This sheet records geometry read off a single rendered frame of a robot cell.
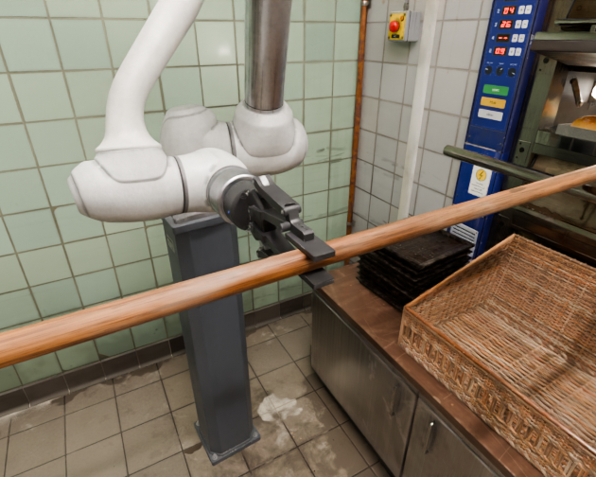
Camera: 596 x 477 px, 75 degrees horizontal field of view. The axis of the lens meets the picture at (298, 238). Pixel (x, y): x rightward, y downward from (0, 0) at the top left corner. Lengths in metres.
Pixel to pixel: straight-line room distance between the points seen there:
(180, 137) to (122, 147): 0.38
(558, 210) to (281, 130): 0.86
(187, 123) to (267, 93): 0.21
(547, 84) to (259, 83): 0.85
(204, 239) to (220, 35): 0.88
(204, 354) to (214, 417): 0.30
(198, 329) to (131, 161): 0.72
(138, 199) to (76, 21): 1.02
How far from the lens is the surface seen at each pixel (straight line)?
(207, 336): 1.28
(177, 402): 1.94
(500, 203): 0.70
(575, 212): 1.39
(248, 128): 1.02
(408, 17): 1.70
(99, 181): 0.66
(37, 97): 1.62
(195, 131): 1.02
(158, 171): 0.67
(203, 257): 1.13
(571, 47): 1.22
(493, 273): 1.48
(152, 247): 1.81
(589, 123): 1.37
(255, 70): 0.98
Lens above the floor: 1.44
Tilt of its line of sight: 28 degrees down
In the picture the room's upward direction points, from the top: straight up
